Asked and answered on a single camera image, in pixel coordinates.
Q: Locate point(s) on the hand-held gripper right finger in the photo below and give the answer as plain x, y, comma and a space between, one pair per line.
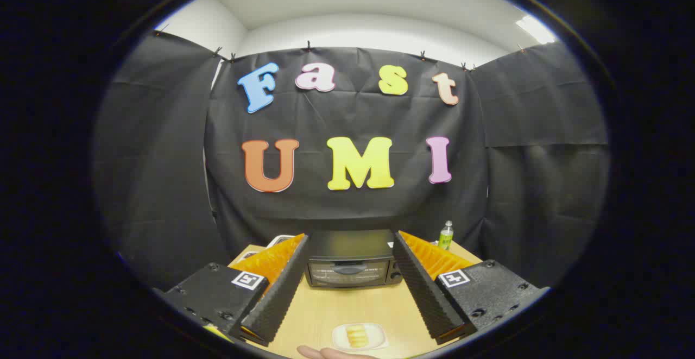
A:
423, 291

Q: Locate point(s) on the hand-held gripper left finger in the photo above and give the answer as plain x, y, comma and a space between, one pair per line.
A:
279, 294

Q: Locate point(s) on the yellow ridged bread roll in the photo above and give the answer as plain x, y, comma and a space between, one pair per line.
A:
357, 336

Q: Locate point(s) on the black toaster oven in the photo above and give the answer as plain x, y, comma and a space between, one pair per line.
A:
350, 247

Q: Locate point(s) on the white bread toaster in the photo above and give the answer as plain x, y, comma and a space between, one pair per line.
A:
279, 239

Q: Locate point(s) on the green drink bottle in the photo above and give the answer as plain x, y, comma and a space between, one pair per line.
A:
446, 237

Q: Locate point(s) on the white rectangular plate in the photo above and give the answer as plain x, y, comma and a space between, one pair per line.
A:
377, 337

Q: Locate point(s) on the ceiling light panel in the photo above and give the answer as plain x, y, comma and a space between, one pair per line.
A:
535, 29

